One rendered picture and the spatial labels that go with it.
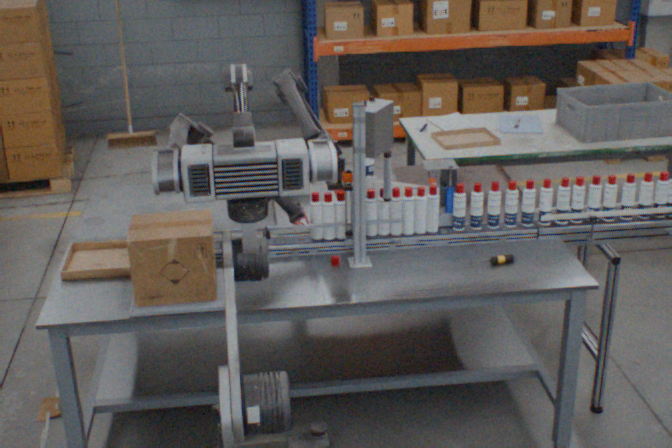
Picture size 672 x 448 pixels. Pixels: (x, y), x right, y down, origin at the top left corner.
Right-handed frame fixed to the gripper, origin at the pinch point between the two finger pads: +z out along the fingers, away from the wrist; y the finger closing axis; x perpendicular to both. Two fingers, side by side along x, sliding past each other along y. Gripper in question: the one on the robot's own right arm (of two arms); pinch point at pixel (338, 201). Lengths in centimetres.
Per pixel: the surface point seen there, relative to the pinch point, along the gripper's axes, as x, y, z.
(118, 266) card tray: 10, 92, 19
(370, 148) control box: 23.3, -9.4, -31.7
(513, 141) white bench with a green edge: -119, -117, 21
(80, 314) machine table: 46, 101, 20
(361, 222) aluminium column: 23.0, -6.3, -0.5
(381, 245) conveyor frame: 12.0, -16.5, 15.7
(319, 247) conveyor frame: 11.1, 9.4, 15.4
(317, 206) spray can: 8.2, 9.7, -1.9
